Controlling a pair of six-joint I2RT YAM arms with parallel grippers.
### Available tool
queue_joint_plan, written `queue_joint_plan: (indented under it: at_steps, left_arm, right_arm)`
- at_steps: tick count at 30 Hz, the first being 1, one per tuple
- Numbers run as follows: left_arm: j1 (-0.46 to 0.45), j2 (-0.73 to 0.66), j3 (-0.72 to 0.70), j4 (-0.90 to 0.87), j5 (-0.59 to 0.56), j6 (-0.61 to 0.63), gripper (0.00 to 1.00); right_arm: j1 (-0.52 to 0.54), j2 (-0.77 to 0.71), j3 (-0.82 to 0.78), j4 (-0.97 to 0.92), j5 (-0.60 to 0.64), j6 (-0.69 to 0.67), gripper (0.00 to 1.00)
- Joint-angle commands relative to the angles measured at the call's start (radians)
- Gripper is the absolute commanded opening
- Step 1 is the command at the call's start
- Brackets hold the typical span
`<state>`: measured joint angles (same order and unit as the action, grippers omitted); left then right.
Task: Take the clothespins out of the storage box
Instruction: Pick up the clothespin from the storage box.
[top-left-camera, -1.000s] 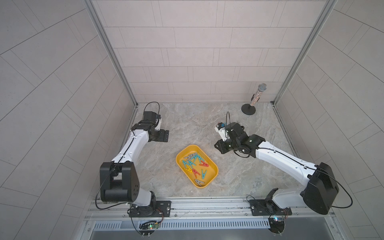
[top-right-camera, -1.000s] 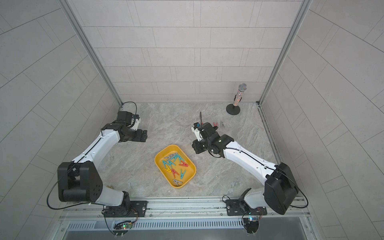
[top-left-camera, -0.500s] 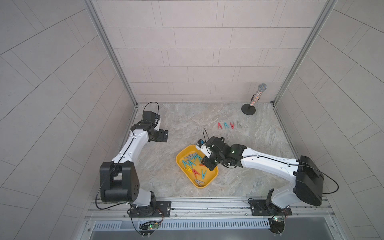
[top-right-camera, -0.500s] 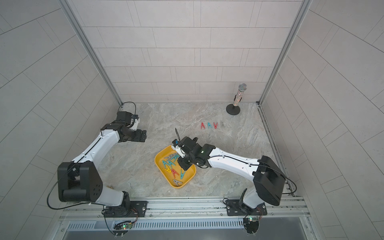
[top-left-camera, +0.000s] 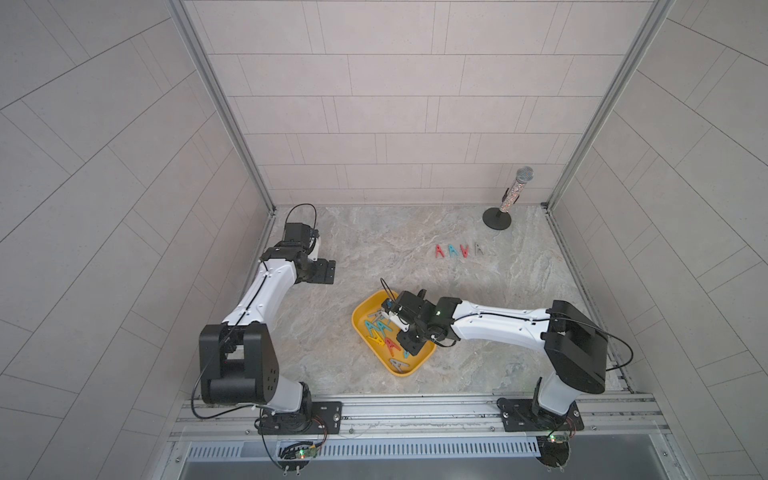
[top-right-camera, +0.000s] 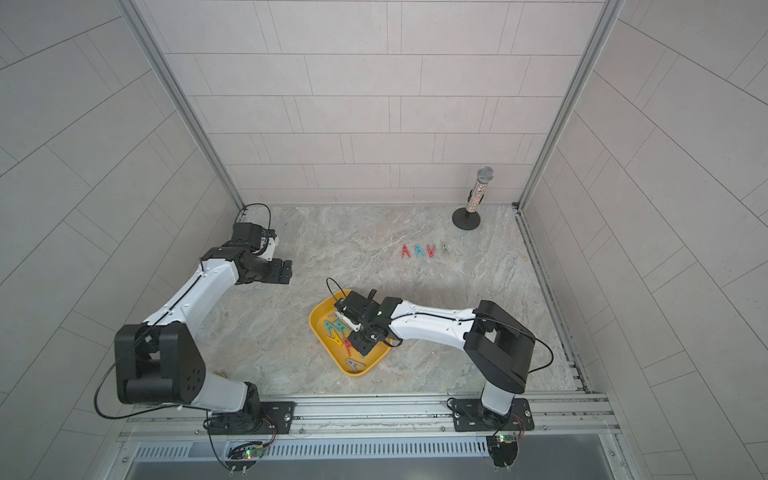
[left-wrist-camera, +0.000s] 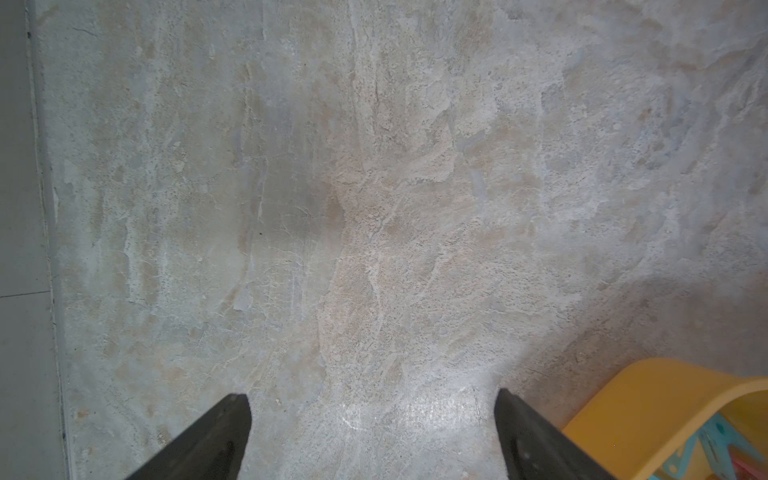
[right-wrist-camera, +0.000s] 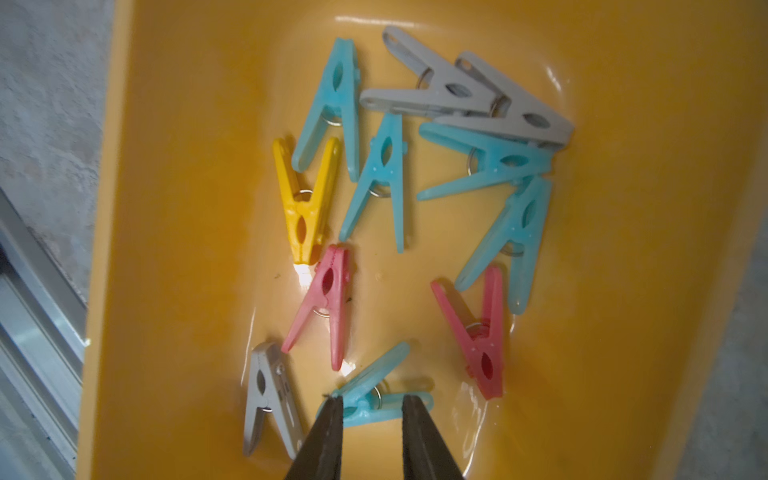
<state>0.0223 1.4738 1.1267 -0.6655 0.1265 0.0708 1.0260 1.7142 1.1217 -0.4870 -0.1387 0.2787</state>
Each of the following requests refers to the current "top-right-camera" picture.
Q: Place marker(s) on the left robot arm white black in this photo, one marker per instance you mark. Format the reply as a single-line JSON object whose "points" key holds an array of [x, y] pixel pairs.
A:
{"points": [[158, 361]]}

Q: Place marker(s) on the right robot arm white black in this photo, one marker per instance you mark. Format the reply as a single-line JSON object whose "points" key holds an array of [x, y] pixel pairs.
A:
{"points": [[499, 346]]}

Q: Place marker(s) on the yellow clothespin in box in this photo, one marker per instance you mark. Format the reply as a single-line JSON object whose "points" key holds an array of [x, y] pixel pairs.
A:
{"points": [[336, 340]]}

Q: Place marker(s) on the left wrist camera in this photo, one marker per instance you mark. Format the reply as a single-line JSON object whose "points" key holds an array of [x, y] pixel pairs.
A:
{"points": [[270, 242]]}

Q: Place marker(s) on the glitter microphone on black stand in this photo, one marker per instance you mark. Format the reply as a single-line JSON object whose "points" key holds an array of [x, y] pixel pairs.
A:
{"points": [[467, 218]]}

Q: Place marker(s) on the grey clothespin in box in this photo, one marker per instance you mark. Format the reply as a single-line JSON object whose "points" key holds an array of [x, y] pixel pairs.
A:
{"points": [[357, 367]]}

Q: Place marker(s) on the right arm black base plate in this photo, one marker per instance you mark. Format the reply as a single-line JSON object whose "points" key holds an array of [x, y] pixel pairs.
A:
{"points": [[480, 414]]}

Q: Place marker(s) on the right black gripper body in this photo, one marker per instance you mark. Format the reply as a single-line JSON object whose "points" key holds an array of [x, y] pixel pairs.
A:
{"points": [[363, 339]]}

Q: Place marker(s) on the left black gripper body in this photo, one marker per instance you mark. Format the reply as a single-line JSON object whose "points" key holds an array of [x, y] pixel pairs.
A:
{"points": [[270, 271]]}

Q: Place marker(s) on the teal clothespin in box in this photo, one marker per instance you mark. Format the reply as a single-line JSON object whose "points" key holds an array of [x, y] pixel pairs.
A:
{"points": [[331, 328]]}

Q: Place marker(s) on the yellow plastic storage box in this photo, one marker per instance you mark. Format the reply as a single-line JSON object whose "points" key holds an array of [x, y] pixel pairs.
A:
{"points": [[324, 312]]}

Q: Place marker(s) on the left green circuit board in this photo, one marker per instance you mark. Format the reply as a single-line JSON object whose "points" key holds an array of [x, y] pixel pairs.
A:
{"points": [[241, 458]]}

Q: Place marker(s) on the aluminium mounting rail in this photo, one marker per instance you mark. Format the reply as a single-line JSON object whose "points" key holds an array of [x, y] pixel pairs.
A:
{"points": [[430, 415]]}

